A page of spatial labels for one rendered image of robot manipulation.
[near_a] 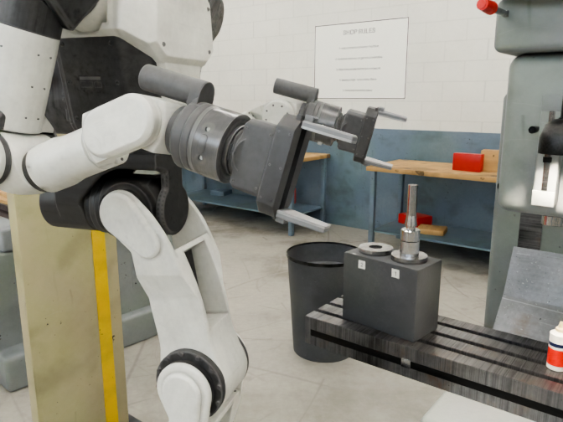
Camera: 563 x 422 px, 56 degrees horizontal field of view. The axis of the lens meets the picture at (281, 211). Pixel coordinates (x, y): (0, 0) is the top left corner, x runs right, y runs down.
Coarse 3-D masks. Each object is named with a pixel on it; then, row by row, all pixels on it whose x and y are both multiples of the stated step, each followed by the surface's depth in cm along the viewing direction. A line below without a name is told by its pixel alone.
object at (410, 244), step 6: (402, 234) 129; (402, 240) 130; (408, 240) 129; (414, 240) 128; (402, 246) 130; (408, 246) 129; (414, 246) 129; (402, 252) 130; (408, 252) 129; (414, 252) 129
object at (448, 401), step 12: (444, 396) 119; (456, 396) 119; (432, 408) 115; (444, 408) 115; (456, 408) 115; (468, 408) 115; (480, 408) 115; (492, 408) 115; (432, 420) 110; (444, 420) 110; (456, 420) 110; (468, 420) 110; (480, 420) 110; (492, 420) 110; (504, 420) 110; (516, 420) 110; (528, 420) 110
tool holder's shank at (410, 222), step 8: (408, 184) 128; (416, 184) 128; (408, 192) 128; (416, 192) 128; (408, 200) 128; (416, 200) 128; (408, 208) 128; (408, 216) 129; (408, 224) 129; (416, 224) 129
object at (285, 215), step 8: (288, 208) 63; (280, 216) 61; (288, 216) 61; (296, 216) 60; (304, 216) 62; (304, 224) 60; (312, 224) 60; (320, 224) 60; (328, 224) 61; (320, 232) 60
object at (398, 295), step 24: (360, 264) 135; (384, 264) 130; (408, 264) 128; (432, 264) 129; (360, 288) 136; (384, 288) 131; (408, 288) 126; (432, 288) 130; (360, 312) 138; (384, 312) 132; (408, 312) 127; (432, 312) 132; (408, 336) 128
